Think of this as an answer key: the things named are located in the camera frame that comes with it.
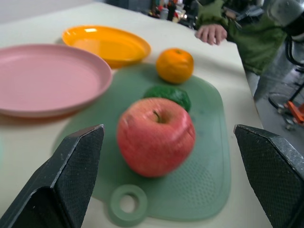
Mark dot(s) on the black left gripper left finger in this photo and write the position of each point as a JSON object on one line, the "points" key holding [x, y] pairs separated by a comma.
{"points": [[59, 175]]}

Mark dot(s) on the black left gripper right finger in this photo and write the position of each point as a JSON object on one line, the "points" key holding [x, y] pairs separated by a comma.
{"points": [[273, 171]]}

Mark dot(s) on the pink plate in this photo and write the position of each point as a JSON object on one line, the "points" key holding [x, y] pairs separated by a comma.
{"points": [[45, 79]]}

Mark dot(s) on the orange plate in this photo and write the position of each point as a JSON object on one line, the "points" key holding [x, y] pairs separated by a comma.
{"points": [[109, 45]]}

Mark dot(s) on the bystander bare hand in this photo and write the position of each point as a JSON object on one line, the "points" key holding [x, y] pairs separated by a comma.
{"points": [[211, 33]]}

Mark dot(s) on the orange metal stand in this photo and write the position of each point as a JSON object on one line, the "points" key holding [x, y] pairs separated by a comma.
{"points": [[295, 110]]}

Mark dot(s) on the green cutting board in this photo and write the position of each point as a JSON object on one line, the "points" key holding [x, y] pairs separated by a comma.
{"points": [[204, 171]]}

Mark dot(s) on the red apple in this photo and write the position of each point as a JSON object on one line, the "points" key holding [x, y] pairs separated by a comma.
{"points": [[155, 140]]}

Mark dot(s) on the green avocado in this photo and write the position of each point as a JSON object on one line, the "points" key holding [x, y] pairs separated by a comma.
{"points": [[173, 96]]}

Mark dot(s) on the person in green jacket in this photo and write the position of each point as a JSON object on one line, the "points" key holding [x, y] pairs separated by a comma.
{"points": [[249, 40]]}

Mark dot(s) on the orange mandarin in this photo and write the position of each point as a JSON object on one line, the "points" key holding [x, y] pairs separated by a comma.
{"points": [[175, 65]]}

